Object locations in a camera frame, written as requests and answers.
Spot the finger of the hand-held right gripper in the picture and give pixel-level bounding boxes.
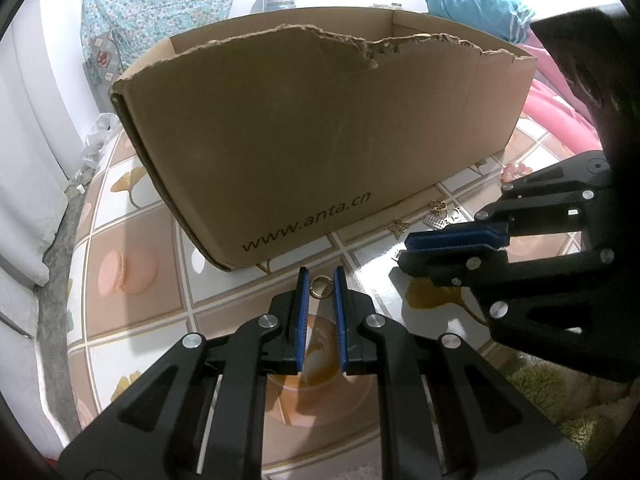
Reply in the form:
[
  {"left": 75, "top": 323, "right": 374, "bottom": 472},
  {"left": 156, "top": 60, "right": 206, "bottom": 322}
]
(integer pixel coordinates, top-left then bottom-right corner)
[
  {"left": 405, "top": 151, "right": 612, "bottom": 257},
  {"left": 389, "top": 245, "right": 640, "bottom": 382}
]

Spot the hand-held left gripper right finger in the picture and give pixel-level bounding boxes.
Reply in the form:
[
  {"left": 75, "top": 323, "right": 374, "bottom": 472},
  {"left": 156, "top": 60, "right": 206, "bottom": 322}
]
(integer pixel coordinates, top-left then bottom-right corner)
[{"left": 332, "top": 266, "right": 588, "bottom": 480}]

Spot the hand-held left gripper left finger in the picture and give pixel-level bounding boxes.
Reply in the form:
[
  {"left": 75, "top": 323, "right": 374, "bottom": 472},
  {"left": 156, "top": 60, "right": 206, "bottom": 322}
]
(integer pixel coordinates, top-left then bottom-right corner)
[{"left": 57, "top": 266, "right": 307, "bottom": 480}]

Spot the pink orange bead bracelet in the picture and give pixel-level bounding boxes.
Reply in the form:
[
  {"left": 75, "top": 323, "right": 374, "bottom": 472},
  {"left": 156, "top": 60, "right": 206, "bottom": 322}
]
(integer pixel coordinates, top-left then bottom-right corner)
[{"left": 501, "top": 162, "right": 533, "bottom": 184}]

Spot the brown cardboard box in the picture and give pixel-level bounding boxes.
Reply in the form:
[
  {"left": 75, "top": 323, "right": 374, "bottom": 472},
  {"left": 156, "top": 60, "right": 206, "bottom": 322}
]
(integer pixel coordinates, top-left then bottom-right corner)
[{"left": 110, "top": 6, "right": 538, "bottom": 272}]

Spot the pink floral blanket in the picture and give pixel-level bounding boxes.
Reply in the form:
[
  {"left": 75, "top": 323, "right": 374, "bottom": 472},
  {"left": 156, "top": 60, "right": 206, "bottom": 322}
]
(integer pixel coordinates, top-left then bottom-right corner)
[{"left": 515, "top": 42, "right": 603, "bottom": 156}]

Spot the green fluffy rug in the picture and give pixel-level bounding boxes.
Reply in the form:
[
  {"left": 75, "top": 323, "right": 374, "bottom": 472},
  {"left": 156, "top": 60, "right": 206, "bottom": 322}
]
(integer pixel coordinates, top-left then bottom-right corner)
[{"left": 505, "top": 355, "right": 640, "bottom": 456}]

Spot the teal printed pillow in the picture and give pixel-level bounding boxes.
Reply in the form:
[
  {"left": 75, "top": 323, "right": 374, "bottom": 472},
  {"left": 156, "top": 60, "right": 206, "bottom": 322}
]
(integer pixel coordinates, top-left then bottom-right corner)
[{"left": 419, "top": 0, "right": 536, "bottom": 43}]

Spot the white plastic bag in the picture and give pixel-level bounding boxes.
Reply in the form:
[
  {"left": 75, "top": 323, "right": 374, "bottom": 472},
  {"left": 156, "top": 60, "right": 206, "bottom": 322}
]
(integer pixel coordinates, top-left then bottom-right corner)
[{"left": 80, "top": 112, "right": 123, "bottom": 168}]

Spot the white panelled cabinet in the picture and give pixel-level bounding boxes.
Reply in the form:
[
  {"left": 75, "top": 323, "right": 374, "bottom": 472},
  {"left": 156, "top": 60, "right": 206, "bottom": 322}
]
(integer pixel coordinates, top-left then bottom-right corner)
[{"left": 0, "top": 35, "right": 101, "bottom": 331}]

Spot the teal floral garment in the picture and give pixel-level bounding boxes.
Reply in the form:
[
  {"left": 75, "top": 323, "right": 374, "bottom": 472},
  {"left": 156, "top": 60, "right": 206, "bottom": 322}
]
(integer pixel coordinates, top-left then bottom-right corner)
[{"left": 80, "top": 0, "right": 251, "bottom": 86}]

